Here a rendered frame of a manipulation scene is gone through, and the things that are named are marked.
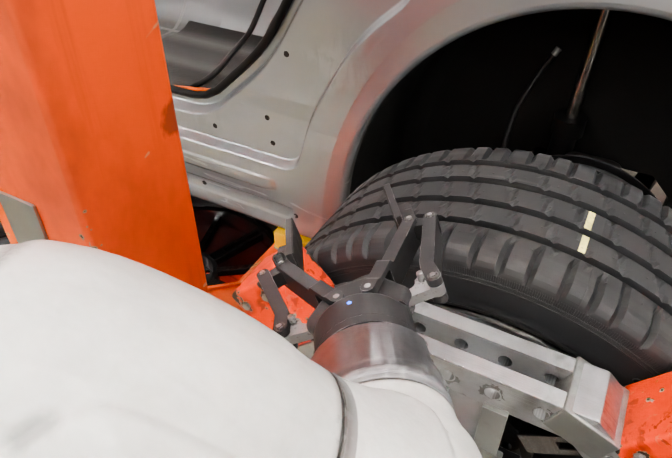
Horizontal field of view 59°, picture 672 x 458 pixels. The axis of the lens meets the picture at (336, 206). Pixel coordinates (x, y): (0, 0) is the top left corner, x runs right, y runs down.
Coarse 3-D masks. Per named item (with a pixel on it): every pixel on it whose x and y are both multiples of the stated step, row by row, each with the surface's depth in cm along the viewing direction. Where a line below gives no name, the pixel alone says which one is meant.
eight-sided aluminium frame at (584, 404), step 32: (416, 320) 61; (448, 320) 60; (448, 352) 56; (480, 352) 59; (512, 352) 57; (544, 352) 56; (448, 384) 57; (480, 384) 55; (512, 384) 54; (544, 384) 54; (576, 384) 53; (608, 384) 54; (544, 416) 54; (576, 416) 51; (608, 416) 52; (576, 448) 54; (608, 448) 51
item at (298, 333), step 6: (288, 318) 47; (294, 318) 47; (294, 324) 47; (300, 324) 47; (294, 330) 47; (300, 330) 46; (306, 330) 46; (288, 336) 46; (294, 336) 46; (300, 336) 46; (306, 336) 46; (312, 336) 46; (294, 342) 46
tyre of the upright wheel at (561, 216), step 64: (384, 192) 76; (448, 192) 69; (512, 192) 67; (576, 192) 67; (640, 192) 69; (320, 256) 70; (448, 256) 60; (512, 256) 58; (576, 256) 60; (640, 256) 61; (512, 320) 60; (576, 320) 56; (640, 320) 55
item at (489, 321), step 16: (432, 304) 65; (480, 320) 63; (496, 320) 62; (528, 336) 61; (560, 352) 60; (512, 416) 74; (512, 432) 73; (528, 432) 72; (544, 432) 71; (512, 448) 82; (528, 448) 74; (544, 448) 72; (560, 448) 71
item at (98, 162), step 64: (0, 0) 48; (64, 0) 52; (128, 0) 58; (0, 64) 53; (64, 64) 54; (128, 64) 60; (0, 128) 59; (64, 128) 56; (128, 128) 63; (0, 192) 66; (64, 192) 59; (128, 192) 66; (128, 256) 69; (192, 256) 80
